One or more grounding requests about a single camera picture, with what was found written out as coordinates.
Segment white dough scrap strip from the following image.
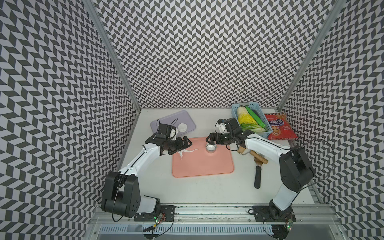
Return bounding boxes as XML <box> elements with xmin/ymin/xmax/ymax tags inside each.
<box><xmin>178</xmin><ymin>149</ymin><xmax>198</xmax><ymax>159</ymax></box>

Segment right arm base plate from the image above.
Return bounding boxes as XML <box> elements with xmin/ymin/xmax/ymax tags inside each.
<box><xmin>250</xmin><ymin>205</ymin><xmax>297</xmax><ymax>223</ymax></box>

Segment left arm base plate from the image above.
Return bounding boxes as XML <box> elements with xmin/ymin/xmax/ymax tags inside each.
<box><xmin>134</xmin><ymin>205</ymin><xmax>176</xmax><ymax>222</ymax></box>

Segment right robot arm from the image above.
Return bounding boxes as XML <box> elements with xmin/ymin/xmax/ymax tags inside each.
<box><xmin>206</xmin><ymin>118</ymin><xmax>316</xmax><ymax>212</ymax></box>

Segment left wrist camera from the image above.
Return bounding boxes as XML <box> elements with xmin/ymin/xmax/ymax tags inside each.
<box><xmin>169</xmin><ymin>126</ymin><xmax>179</xmax><ymax>140</ymax></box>

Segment black handled scraper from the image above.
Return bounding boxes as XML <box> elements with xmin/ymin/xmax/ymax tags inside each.
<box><xmin>254</xmin><ymin>158</ymin><xmax>263</xmax><ymax>189</ymax></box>

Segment green lettuce leaf toy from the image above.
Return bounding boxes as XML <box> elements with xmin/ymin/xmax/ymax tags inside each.
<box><xmin>240</xmin><ymin>123</ymin><xmax>266</xmax><ymax>133</ymax></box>

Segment pink tray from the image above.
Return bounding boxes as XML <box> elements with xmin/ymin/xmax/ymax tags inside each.
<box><xmin>172</xmin><ymin>137</ymin><xmax>235</xmax><ymax>178</ymax></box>

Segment red snack bag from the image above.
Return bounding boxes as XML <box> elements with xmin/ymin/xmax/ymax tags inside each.
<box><xmin>265</xmin><ymin>114</ymin><xmax>298</xmax><ymax>140</ymax></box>

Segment green cucumber toy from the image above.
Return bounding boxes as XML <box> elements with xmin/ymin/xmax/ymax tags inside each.
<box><xmin>245</xmin><ymin>106</ymin><xmax>267</xmax><ymax>129</ymax></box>

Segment light blue plastic basket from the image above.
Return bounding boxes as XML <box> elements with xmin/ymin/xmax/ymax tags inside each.
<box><xmin>231</xmin><ymin>102</ymin><xmax>273</xmax><ymax>139</ymax></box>

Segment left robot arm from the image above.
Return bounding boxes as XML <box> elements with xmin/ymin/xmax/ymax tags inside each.
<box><xmin>101</xmin><ymin>123</ymin><xmax>193</xmax><ymax>219</ymax></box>

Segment wooden dough roller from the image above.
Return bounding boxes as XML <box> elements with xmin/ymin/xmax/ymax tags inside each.
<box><xmin>237</xmin><ymin>146</ymin><xmax>269</xmax><ymax>165</ymax></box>

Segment lavender tray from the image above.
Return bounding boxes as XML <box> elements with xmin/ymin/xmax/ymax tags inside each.
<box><xmin>159</xmin><ymin>110</ymin><xmax>196</xmax><ymax>137</ymax></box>

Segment round white dough disc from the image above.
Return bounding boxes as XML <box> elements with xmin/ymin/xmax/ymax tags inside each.
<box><xmin>178</xmin><ymin>123</ymin><xmax>188</xmax><ymax>133</ymax></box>

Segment yellow napa cabbage toy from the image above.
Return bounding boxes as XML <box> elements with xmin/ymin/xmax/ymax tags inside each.
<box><xmin>237</xmin><ymin>107</ymin><xmax>257</xmax><ymax>124</ymax></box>

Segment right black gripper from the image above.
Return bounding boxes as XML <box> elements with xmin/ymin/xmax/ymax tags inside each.
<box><xmin>205</xmin><ymin>132</ymin><xmax>234</xmax><ymax>145</ymax></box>

